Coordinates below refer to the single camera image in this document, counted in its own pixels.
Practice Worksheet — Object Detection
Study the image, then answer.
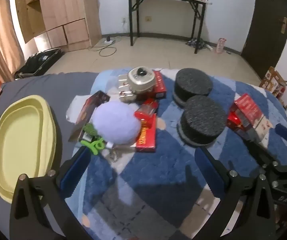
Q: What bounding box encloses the yellow plastic basin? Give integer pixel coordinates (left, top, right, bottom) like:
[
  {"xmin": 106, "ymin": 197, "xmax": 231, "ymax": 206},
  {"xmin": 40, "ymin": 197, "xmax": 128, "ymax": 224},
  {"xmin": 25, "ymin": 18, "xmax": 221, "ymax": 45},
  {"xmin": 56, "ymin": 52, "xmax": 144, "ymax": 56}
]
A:
[{"xmin": 0, "ymin": 95, "xmax": 57, "ymax": 203}]

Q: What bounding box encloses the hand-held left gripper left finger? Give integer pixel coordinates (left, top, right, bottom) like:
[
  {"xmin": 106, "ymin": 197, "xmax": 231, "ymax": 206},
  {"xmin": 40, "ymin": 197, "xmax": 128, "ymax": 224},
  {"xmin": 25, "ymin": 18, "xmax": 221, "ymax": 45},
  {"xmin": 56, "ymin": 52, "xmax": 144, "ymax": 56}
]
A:
[{"xmin": 9, "ymin": 145, "xmax": 94, "ymax": 240}]

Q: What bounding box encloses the wooden wardrobe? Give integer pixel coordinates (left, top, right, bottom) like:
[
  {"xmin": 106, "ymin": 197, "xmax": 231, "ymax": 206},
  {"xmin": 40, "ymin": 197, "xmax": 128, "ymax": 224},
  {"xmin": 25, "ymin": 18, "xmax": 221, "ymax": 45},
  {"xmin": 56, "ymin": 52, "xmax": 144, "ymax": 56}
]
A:
[{"xmin": 14, "ymin": 0, "xmax": 102, "ymax": 53}]

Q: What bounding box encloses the beige curtain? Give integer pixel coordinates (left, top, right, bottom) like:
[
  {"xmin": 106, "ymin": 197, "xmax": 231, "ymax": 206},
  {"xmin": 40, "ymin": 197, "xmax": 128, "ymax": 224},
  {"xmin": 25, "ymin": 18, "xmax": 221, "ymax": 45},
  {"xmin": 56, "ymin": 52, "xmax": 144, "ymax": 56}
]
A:
[{"xmin": 0, "ymin": 0, "xmax": 26, "ymax": 82}]

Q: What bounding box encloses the power cable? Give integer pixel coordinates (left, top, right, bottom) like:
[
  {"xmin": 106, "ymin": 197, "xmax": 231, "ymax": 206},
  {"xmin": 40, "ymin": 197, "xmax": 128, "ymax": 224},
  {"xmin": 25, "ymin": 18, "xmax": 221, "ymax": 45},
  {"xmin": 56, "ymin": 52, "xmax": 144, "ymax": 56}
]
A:
[{"xmin": 87, "ymin": 36, "xmax": 123, "ymax": 57}]

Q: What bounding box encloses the pink plastic bag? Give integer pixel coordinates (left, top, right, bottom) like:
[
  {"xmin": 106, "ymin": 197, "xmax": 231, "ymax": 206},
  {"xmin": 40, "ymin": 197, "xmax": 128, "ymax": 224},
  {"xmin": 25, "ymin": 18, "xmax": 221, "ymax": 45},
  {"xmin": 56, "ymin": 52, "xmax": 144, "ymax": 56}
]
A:
[{"xmin": 215, "ymin": 37, "xmax": 227, "ymax": 54}]

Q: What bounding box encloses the dark brown door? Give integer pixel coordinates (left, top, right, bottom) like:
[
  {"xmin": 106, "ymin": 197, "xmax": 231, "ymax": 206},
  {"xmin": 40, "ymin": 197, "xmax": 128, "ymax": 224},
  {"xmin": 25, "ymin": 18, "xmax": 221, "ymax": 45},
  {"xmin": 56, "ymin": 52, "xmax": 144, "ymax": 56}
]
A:
[{"xmin": 240, "ymin": 0, "xmax": 287, "ymax": 80}]

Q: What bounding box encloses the dark grey foam cylinder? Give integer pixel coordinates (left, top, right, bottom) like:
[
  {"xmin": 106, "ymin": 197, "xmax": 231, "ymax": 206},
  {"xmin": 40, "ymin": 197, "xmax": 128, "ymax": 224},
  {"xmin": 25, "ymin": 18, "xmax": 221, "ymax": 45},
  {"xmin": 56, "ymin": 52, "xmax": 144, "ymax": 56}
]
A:
[
  {"xmin": 177, "ymin": 95, "xmax": 228, "ymax": 147},
  {"xmin": 173, "ymin": 68, "xmax": 213, "ymax": 108}
]

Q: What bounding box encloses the small red cigarette box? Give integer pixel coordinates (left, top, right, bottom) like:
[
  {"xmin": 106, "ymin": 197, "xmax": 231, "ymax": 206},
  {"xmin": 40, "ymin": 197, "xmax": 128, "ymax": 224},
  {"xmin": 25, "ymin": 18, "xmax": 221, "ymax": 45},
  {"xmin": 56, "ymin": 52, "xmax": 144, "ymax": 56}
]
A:
[{"xmin": 134, "ymin": 99, "xmax": 159, "ymax": 121}]

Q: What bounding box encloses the printed cardboard box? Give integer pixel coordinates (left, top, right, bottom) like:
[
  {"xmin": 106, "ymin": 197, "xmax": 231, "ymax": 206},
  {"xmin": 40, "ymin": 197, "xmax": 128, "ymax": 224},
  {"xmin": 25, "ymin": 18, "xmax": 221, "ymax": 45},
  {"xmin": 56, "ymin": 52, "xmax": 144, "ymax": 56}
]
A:
[{"xmin": 259, "ymin": 66, "xmax": 287, "ymax": 98}]

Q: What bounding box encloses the pile of dark clothes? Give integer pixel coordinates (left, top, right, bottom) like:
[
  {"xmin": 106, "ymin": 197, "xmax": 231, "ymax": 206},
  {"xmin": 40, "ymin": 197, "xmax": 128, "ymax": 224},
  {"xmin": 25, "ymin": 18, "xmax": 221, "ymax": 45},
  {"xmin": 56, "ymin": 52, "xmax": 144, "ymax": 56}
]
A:
[{"xmin": 185, "ymin": 38, "xmax": 207, "ymax": 48}]

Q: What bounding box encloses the small rounded grey device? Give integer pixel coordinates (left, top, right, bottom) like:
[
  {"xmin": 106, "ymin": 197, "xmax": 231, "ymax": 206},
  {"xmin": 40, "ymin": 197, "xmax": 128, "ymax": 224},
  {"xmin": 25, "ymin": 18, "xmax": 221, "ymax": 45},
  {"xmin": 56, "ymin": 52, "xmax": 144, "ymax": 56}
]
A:
[{"xmin": 128, "ymin": 66, "xmax": 156, "ymax": 92}]

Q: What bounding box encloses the metal keychain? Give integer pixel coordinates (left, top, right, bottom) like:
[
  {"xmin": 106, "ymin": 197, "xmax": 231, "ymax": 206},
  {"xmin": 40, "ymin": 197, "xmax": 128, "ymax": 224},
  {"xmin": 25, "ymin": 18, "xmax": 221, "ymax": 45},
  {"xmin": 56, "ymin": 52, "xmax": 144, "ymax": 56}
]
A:
[{"xmin": 107, "ymin": 142, "xmax": 121, "ymax": 163}]

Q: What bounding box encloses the purple fluffy ball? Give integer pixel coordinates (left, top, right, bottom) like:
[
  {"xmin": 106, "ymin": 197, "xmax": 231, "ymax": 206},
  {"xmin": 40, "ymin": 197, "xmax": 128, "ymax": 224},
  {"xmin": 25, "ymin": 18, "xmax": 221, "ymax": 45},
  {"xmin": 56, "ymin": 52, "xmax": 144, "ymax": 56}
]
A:
[{"xmin": 93, "ymin": 101, "xmax": 142, "ymax": 145}]

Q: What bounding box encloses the red box with yellow lettering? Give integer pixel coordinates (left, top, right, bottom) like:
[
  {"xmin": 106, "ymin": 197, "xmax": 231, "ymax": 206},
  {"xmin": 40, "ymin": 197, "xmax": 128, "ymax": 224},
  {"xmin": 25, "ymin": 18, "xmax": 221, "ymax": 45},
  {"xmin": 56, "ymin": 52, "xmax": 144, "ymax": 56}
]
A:
[{"xmin": 135, "ymin": 114, "xmax": 157, "ymax": 153}]

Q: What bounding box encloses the red barcode cigarette box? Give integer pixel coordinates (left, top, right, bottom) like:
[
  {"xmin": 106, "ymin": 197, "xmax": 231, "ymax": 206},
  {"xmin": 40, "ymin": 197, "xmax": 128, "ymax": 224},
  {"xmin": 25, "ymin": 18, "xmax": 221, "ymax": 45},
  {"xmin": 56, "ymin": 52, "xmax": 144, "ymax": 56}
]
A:
[{"xmin": 136, "ymin": 70, "xmax": 167, "ymax": 101}]

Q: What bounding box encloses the red and silver cigarette box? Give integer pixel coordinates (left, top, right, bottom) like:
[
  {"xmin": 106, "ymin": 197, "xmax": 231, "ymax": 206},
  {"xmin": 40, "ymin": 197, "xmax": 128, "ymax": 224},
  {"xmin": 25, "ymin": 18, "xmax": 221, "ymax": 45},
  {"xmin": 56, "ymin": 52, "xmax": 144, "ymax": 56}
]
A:
[{"xmin": 227, "ymin": 93, "xmax": 274, "ymax": 146}]

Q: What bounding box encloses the dark cigarette box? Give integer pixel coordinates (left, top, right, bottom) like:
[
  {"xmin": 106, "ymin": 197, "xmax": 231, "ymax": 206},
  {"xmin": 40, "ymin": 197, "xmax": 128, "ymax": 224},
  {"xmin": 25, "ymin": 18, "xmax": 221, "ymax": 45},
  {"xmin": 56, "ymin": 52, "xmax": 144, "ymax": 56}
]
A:
[{"xmin": 68, "ymin": 90, "xmax": 111, "ymax": 142}]

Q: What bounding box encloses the silver metal object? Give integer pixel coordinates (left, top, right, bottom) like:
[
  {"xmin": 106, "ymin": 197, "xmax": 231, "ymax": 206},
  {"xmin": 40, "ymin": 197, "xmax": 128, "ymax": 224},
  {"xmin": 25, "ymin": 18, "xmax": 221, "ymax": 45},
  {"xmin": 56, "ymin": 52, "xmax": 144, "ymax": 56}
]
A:
[
  {"xmin": 118, "ymin": 74, "xmax": 132, "ymax": 87},
  {"xmin": 119, "ymin": 89, "xmax": 135, "ymax": 102}
]

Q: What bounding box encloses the blue patterned blanket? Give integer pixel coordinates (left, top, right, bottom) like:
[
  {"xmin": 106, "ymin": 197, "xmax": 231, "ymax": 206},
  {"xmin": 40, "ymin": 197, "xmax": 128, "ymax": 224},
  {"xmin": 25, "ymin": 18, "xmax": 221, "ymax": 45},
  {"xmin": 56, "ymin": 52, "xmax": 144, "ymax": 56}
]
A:
[{"xmin": 64, "ymin": 67, "xmax": 287, "ymax": 240}]

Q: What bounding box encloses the black suitcase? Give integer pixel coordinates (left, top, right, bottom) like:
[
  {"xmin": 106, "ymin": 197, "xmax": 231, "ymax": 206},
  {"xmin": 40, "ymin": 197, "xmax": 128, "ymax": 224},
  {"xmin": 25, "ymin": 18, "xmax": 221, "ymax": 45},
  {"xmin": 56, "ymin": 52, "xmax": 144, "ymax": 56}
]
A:
[{"xmin": 14, "ymin": 47, "xmax": 64, "ymax": 81}]

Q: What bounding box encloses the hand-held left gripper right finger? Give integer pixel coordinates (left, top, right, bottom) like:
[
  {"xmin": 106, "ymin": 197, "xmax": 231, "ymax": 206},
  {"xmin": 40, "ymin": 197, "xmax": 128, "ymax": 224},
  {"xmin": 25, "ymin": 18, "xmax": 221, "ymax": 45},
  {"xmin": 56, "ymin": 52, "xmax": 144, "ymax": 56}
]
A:
[{"xmin": 194, "ymin": 146, "xmax": 277, "ymax": 240}]

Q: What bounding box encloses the white tissue sheet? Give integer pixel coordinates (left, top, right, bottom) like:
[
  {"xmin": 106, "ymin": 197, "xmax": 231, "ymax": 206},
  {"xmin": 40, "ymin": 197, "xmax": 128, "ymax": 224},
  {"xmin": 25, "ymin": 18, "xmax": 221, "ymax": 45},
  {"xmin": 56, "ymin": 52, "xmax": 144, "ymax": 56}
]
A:
[{"xmin": 66, "ymin": 94, "xmax": 90, "ymax": 122}]

